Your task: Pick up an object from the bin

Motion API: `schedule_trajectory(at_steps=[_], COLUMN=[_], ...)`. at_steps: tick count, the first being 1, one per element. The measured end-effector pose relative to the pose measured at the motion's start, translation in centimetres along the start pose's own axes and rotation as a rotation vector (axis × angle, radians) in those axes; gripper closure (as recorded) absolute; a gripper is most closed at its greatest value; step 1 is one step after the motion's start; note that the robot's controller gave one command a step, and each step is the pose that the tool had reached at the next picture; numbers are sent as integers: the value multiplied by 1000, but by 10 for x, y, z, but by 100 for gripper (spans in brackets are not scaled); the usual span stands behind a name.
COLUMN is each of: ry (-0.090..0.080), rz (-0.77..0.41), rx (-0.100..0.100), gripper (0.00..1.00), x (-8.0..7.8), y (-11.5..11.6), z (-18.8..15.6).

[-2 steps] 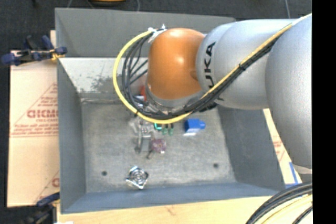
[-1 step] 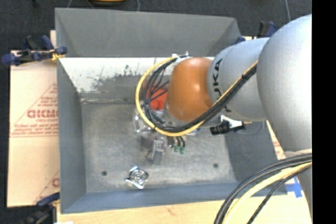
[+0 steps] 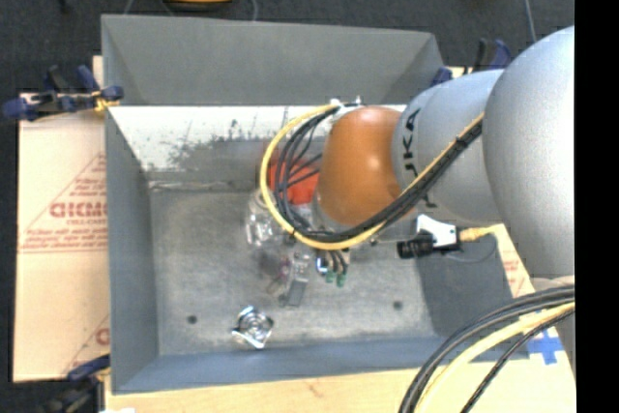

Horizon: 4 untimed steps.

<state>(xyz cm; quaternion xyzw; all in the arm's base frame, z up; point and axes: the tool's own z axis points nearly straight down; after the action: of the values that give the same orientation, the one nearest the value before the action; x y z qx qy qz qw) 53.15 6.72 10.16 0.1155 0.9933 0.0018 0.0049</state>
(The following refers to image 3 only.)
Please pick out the grey metal bin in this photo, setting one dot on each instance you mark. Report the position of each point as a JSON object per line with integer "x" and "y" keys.
{"x": 213, "y": 256}

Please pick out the black cylinder on white bracket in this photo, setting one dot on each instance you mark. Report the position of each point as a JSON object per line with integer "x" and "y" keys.
{"x": 421, "y": 247}

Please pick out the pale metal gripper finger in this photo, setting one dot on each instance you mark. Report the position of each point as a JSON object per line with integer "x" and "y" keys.
{"x": 297, "y": 292}
{"x": 280, "y": 274}

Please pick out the clear glass cup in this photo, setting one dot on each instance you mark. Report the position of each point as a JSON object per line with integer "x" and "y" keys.
{"x": 258, "y": 222}

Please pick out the red-orange plastic object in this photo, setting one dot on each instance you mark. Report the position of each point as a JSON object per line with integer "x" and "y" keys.
{"x": 305, "y": 189}

